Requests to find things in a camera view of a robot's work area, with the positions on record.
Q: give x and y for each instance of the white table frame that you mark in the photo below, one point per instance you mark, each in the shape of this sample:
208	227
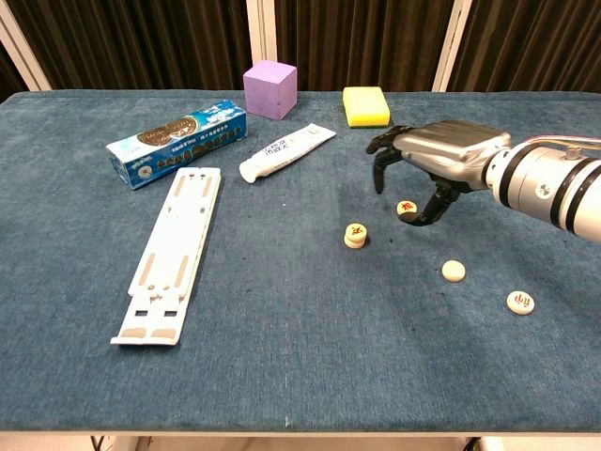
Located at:
300	441

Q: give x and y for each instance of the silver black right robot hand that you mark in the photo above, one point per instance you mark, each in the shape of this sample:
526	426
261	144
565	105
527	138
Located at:
446	150

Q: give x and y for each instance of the white upright frame post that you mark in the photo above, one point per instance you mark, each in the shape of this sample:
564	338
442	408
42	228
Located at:
254	33
269	33

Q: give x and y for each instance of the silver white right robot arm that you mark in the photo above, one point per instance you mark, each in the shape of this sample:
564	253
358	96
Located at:
540	183

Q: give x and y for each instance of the blue table cloth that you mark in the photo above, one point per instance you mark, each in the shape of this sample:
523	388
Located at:
282	357

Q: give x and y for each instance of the white slanted frame post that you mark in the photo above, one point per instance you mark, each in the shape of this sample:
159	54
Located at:
450	51
23	51

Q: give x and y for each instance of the yellow green sponge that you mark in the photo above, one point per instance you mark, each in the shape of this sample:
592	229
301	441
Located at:
365	105

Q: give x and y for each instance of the dark pleated curtain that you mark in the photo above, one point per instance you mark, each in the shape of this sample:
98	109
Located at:
141	42

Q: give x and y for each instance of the blue cookie box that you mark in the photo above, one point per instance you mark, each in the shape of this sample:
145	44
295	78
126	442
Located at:
174	143

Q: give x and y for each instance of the white folding plastic stand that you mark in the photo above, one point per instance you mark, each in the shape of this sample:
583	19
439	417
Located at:
169	253

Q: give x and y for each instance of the purple foam cube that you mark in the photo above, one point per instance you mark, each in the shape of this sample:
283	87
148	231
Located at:
267	91

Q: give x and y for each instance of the cream round chess piece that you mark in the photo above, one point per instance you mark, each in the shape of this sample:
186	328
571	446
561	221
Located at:
356	230
354	244
406	206
520	302

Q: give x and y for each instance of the white squeeze tube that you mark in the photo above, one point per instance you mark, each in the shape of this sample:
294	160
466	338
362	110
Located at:
286	151

